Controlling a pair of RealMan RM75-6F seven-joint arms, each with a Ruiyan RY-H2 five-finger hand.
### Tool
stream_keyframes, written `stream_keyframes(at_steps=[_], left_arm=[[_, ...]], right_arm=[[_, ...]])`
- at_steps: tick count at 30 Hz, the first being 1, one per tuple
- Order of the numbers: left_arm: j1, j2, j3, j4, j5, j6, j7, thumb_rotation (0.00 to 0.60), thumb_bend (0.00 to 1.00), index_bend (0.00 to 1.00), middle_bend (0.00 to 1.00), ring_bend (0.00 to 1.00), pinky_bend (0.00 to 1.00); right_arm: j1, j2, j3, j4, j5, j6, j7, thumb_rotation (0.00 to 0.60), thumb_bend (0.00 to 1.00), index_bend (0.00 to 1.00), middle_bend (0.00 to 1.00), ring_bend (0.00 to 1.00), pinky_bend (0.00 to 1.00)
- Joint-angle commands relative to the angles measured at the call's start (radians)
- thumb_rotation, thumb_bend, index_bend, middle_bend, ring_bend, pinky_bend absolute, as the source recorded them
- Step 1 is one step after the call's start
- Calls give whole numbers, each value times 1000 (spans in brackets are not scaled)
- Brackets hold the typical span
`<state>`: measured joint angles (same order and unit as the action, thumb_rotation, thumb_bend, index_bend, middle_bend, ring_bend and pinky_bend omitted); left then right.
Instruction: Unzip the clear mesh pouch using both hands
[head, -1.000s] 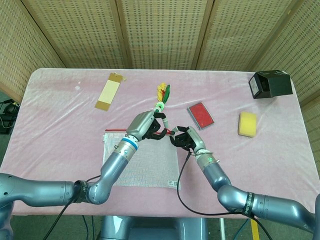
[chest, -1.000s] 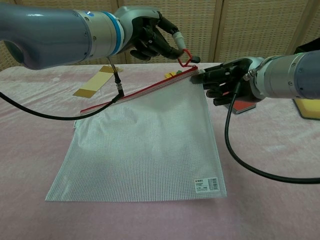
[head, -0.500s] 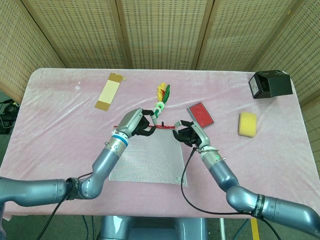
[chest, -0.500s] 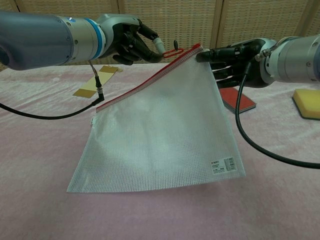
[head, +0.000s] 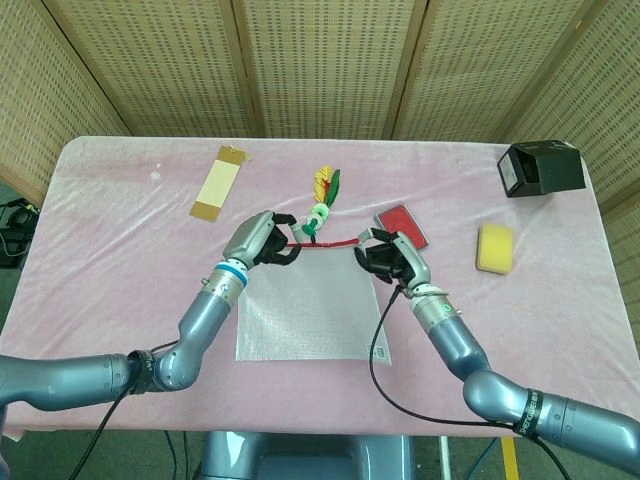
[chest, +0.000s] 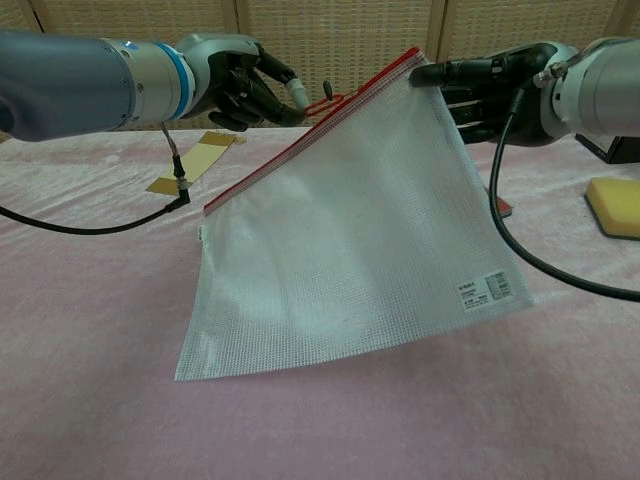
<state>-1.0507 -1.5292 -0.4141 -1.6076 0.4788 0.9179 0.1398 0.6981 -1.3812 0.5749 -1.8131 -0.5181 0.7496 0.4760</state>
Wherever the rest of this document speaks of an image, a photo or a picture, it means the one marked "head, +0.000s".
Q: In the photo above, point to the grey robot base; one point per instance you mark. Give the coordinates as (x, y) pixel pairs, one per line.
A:
(310, 457)

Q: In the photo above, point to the red ink pad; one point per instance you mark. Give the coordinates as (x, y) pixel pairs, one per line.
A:
(407, 222)

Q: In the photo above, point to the green yellow feather shuttlecock toy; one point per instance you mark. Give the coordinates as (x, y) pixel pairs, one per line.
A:
(322, 200)

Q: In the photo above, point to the bamboo folding screen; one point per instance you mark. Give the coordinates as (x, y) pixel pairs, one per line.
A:
(325, 65)

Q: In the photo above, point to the black cardboard box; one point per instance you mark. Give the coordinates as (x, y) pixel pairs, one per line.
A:
(555, 170)

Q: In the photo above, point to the gold and cream bookmark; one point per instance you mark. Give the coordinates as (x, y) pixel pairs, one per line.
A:
(218, 185)

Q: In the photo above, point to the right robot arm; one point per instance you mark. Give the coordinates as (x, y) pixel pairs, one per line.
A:
(460, 345)

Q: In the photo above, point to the yellow sponge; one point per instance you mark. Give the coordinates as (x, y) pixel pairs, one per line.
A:
(495, 247)

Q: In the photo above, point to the clear mesh zipper pouch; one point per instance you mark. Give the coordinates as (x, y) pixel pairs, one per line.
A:
(310, 310)

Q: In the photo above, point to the white table leg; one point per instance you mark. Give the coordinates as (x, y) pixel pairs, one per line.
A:
(445, 457)

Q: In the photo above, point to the black floor equipment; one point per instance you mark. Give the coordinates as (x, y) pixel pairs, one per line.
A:
(15, 230)

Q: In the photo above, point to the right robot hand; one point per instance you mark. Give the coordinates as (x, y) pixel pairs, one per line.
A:
(407, 262)

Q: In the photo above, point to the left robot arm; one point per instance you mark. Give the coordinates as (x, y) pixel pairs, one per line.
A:
(200, 325)

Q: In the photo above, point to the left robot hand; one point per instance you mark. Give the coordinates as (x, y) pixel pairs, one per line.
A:
(250, 237)

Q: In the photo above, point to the yellow floor tape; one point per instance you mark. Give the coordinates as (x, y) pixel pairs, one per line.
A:
(509, 460)

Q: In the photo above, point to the pink tablecloth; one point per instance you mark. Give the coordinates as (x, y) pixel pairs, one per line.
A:
(125, 260)

